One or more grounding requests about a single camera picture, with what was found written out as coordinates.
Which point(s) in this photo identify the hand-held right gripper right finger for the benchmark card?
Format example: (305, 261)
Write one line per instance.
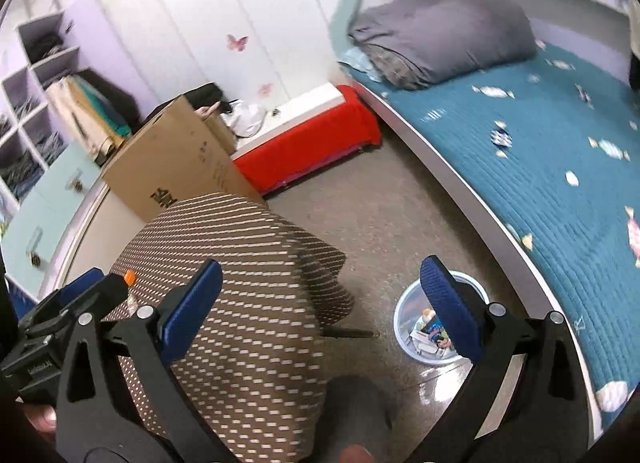
(450, 313)

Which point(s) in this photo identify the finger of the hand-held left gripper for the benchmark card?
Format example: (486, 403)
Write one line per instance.
(80, 283)
(100, 295)

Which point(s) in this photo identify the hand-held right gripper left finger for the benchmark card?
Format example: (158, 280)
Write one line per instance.
(195, 308)

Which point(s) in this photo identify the blue snack packet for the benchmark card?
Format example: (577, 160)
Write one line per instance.
(435, 330)

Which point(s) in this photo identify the small orange wrapper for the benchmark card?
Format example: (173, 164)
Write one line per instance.
(130, 277)

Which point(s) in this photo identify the white printed paper wrapper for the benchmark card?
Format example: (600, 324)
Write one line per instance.
(422, 343)

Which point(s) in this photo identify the light blue waste bin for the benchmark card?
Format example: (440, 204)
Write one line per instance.
(407, 308)

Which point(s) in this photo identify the person's left hand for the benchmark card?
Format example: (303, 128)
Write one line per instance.
(40, 418)

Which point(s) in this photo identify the brown striped tablecloth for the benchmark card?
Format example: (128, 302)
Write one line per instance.
(240, 253)

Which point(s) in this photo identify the mint green drawer cabinet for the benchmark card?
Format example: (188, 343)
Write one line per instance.
(50, 203)

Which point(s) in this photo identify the person's grey trouser leg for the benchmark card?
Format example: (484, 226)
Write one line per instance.
(355, 413)

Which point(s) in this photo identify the brown cardboard box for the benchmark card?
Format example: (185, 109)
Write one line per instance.
(175, 153)

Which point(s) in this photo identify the bed with teal quilt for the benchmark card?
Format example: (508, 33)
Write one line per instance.
(525, 168)

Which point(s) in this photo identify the teal green hanging garment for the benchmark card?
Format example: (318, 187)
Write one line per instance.
(107, 110)

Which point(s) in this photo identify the beige hanging garment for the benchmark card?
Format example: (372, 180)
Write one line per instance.
(70, 108)

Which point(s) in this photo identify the red storage box white top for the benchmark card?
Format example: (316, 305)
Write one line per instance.
(300, 148)

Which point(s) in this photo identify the white plastic bag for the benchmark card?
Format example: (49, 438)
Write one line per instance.
(245, 118)

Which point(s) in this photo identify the black bag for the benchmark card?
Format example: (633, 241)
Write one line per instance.
(202, 95)

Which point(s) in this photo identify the white cube shelf unit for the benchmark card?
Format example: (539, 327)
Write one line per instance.
(30, 66)

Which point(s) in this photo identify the dark folded clothes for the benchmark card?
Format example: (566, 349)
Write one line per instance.
(45, 45)

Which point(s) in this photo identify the grey folded duvet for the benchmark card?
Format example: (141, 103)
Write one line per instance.
(440, 38)

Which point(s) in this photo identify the small pink butterfly wall sticker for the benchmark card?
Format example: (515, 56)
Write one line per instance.
(265, 89)

